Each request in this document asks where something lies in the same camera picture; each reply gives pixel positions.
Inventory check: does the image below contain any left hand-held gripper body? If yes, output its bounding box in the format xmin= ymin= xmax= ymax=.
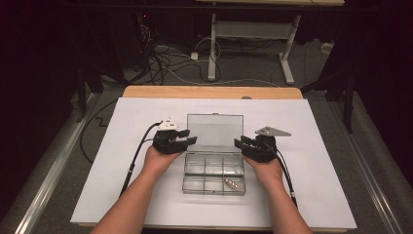
xmin=152 ymin=118 xmax=189 ymax=155

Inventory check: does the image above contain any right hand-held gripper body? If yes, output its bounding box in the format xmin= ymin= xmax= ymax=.
xmin=243 ymin=126 xmax=292 ymax=163

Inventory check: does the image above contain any grey transparent compartment box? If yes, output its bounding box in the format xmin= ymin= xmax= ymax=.
xmin=182 ymin=112 xmax=246 ymax=196

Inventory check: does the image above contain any person's left hand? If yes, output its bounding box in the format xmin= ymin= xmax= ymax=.
xmin=142 ymin=145 xmax=183 ymax=176

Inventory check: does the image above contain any person's right hand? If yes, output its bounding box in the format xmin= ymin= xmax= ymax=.
xmin=243 ymin=155 xmax=283 ymax=189

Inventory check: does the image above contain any white table cover sheet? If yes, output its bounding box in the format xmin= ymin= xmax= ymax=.
xmin=70 ymin=97 xmax=358 ymax=230

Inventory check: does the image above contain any black metal stand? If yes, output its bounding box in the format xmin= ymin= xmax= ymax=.
xmin=76 ymin=61 xmax=105 ymax=123
xmin=301 ymin=69 xmax=357 ymax=135

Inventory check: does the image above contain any small white floor box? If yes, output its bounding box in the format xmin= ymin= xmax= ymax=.
xmin=320 ymin=41 xmax=335 ymax=55

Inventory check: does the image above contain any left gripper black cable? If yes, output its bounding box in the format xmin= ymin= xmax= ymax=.
xmin=119 ymin=121 xmax=163 ymax=198

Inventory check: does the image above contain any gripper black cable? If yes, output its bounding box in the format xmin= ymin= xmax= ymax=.
xmin=266 ymin=141 xmax=298 ymax=209
xmin=119 ymin=121 xmax=163 ymax=198

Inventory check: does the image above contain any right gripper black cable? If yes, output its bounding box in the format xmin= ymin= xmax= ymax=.
xmin=266 ymin=141 xmax=298 ymax=209

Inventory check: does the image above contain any long white floor cable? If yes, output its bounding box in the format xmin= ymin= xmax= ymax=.
xmin=169 ymin=68 xmax=281 ymax=88

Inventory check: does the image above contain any tangle of black floor cables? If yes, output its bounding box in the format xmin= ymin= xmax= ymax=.
xmin=138 ymin=22 xmax=225 ymax=86

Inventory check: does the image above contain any black looped floor cable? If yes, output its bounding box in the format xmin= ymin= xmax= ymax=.
xmin=80 ymin=98 xmax=119 ymax=164

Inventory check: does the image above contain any metal floor rail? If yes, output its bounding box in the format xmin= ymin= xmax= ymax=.
xmin=327 ymin=97 xmax=404 ymax=234
xmin=14 ymin=93 xmax=100 ymax=234

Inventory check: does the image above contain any white metal desk frame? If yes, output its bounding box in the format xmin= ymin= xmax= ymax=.
xmin=207 ymin=13 xmax=302 ymax=86

